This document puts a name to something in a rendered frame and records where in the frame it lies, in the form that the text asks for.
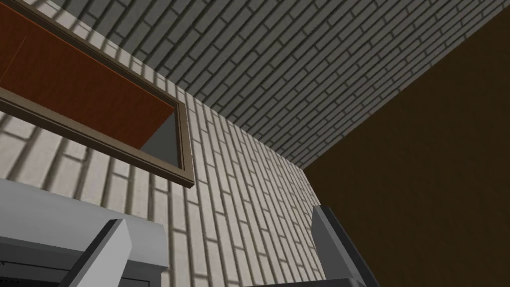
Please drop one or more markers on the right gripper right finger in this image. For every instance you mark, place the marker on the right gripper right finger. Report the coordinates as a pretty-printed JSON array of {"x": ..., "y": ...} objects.
[{"x": 332, "y": 247}]

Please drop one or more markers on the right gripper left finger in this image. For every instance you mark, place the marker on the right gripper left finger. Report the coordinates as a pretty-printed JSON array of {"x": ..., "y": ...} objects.
[{"x": 104, "y": 259}]

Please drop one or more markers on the grey appliance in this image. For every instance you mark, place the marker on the grey appliance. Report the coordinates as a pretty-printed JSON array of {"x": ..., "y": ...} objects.
[{"x": 44, "y": 223}]

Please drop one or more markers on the brown door leaf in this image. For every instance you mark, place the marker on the brown door leaf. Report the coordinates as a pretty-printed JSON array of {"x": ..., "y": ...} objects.
[{"x": 75, "y": 85}]

